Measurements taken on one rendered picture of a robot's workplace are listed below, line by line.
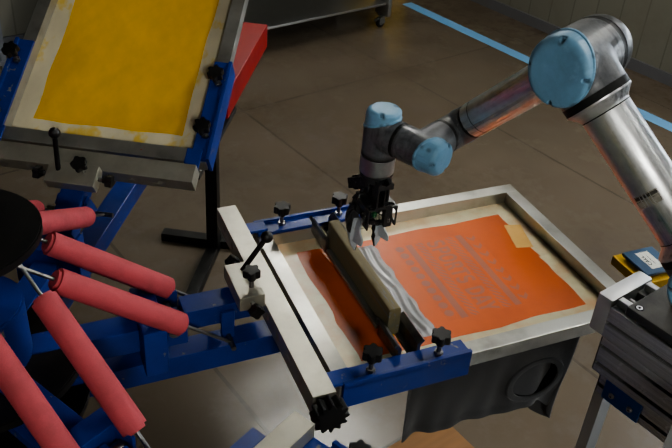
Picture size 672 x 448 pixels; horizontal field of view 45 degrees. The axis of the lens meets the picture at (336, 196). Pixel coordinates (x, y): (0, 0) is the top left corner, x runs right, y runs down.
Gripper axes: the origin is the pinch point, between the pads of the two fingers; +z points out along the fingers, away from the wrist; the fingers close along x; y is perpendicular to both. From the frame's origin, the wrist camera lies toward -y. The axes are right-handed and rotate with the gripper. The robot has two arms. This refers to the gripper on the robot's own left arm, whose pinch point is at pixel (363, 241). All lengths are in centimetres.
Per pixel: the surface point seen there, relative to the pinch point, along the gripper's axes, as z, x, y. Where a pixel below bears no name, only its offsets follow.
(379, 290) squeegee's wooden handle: 5.8, -0.5, 10.9
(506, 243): 16, 47, -7
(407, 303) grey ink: 15.8, 10.0, 7.0
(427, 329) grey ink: 15.6, 10.1, 16.7
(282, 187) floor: 115, 55, -191
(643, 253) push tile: 14, 79, 10
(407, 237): 16.7, 23.0, -17.8
